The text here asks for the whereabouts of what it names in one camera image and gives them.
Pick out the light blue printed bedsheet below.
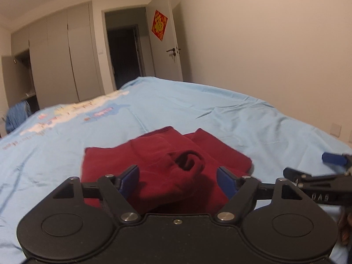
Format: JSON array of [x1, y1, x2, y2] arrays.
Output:
[[1, 77, 351, 263]]

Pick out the red fu door decoration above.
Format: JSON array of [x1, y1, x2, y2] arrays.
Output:
[[151, 10, 168, 41]]

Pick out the white bedroom door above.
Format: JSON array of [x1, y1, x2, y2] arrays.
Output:
[[146, 0, 183, 81]]

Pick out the dark red garment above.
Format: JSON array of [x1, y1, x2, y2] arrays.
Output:
[[81, 127, 252, 215]]

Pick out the grey wardrobe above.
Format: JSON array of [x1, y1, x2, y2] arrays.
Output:
[[1, 2, 104, 108]]

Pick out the blue clothes pile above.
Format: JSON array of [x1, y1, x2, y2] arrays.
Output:
[[5, 101, 32, 134]]

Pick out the white wall socket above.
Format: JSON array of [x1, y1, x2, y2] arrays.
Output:
[[329, 123, 342, 138]]

